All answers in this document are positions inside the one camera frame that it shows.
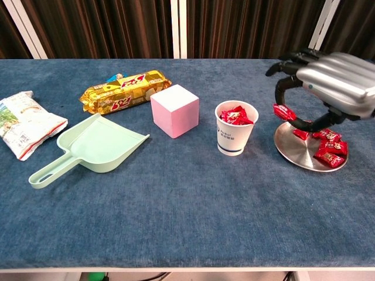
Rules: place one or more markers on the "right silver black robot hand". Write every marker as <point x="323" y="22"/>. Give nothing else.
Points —
<point x="337" y="82"/>

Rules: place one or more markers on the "silver metal plate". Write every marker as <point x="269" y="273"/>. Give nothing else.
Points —
<point x="296" y="152"/>

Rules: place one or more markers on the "white paper cup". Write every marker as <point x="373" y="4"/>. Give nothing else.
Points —
<point x="234" y="140"/>

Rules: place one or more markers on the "pink cube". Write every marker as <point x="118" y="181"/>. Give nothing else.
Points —
<point x="175" y="117"/>

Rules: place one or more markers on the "blue table cloth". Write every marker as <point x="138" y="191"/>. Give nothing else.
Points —
<point x="187" y="205"/>

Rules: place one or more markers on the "gold biscuit package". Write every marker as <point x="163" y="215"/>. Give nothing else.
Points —
<point x="126" y="93"/>

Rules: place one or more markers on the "small blue snack packet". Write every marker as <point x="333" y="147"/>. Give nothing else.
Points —
<point x="114" y="77"/>

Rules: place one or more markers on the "mint green plastic dustpan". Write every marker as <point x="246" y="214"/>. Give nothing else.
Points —
<point x="99" y="149"/>

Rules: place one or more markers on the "bright green object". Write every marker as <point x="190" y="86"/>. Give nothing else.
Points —
<point x="96" y="277"/>

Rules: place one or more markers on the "white snack bag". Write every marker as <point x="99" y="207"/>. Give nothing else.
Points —
<point x="26" y="126"/>

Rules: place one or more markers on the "white table frame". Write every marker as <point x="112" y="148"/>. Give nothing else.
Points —
<point x="187" y="269"/>

